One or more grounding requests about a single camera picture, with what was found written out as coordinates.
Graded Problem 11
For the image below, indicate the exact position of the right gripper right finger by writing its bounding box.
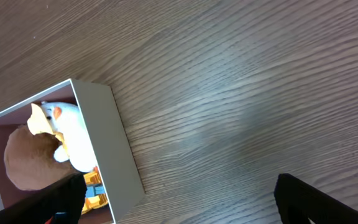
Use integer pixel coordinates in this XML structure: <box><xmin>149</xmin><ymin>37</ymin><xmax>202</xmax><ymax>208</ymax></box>
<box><xmin>273</xmin><ymin>174</ymin><xmax>358</xmax><ymax>224</ymax></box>

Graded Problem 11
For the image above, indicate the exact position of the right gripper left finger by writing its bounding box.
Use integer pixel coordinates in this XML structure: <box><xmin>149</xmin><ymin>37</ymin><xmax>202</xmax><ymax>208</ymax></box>
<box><xmin>0</xmin><ymin>174</ymin><xmax>86</xmax><ymax>224</ymax></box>

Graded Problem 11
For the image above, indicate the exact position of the brown plush toy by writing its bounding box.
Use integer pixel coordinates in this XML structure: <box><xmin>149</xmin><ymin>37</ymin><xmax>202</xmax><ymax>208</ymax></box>
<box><xmin>4</xmin><ymin>125</ymin><xmax>76</xmax><ymax>191</ymax></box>

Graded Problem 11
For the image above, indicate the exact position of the white yellow plush duck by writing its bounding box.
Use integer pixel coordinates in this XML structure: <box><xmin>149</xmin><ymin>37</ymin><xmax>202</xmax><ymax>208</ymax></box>
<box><xmin>27</xmin><ymin>101</ymin><xmax>97</xmax><ymax>173</ymax></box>

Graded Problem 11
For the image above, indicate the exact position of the white box with pink interior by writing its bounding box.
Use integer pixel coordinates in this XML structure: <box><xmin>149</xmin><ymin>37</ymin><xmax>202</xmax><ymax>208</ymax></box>
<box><xmin>0</xmin><ymin>79</ymin><xmax>145</xmax><ymax>224</ymax></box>

